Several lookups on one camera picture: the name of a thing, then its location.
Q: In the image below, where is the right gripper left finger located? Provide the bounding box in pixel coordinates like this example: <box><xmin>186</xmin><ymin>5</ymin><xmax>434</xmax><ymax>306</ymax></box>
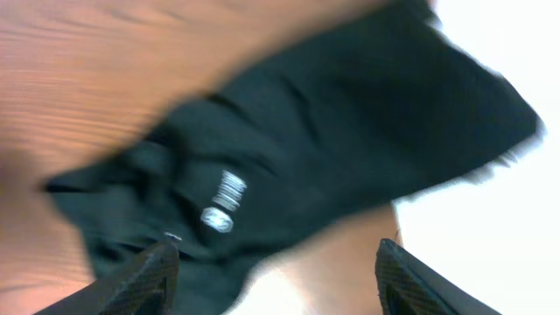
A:
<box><xmin>36</xmin><ymin>242</ymin><xmax>179</xmax><ymax>315</ymax></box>

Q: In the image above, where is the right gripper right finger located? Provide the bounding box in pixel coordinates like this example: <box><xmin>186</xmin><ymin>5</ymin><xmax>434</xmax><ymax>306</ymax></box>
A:
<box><xmin>375</xmin><ymin>238</ymin><xmax>500</xmax><ymax>315</ymax></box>

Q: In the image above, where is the black t-shirt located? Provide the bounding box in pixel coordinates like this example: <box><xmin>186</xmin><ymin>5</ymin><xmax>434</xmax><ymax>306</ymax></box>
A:
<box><xmin>45</xmin><ymin>1</ymin><xmax>541</xmax><ymax>315</ymax></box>

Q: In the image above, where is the crumpled white shirt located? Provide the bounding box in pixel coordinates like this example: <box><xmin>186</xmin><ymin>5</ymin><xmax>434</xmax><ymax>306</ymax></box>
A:
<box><xmin>227</xmin><ymin>0</ymin><xmax>560</xmax><ymax>315</ymax></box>

